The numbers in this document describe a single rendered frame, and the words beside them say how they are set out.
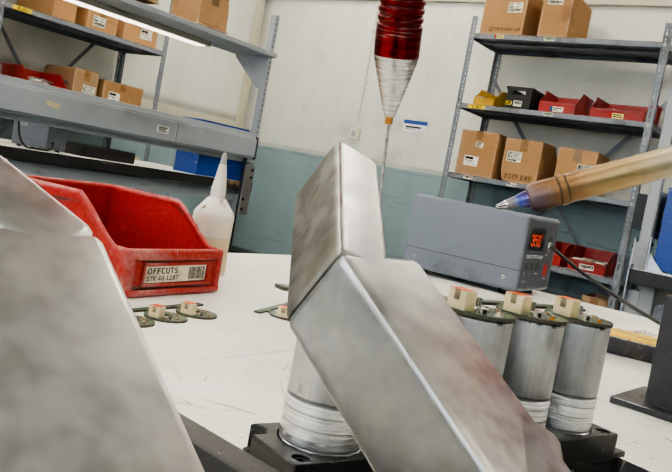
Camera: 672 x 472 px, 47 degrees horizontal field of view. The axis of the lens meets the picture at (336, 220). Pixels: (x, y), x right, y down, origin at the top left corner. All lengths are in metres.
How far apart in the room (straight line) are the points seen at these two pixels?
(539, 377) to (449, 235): 0.66
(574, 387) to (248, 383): 0.14
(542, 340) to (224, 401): 0.13
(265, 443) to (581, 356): 0.13
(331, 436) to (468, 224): 0.72
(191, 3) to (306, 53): 3.05
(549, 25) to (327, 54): 2.04
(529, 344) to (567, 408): 0.04
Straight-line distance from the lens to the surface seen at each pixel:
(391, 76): 0.19
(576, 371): 0.30
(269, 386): 0.35
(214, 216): 0.62
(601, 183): 0.21
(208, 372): 0.36
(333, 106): 6.08
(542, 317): 0.28
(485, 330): 0.25
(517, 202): 0.21
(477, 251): 0.92
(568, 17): 4.83
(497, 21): 5.00
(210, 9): 3.38
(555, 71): 5.31
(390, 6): 0.18
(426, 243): 0.94
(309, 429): 0.22
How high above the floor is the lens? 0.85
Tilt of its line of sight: 3 degrees down
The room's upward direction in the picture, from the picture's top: 11 degrees clockwise
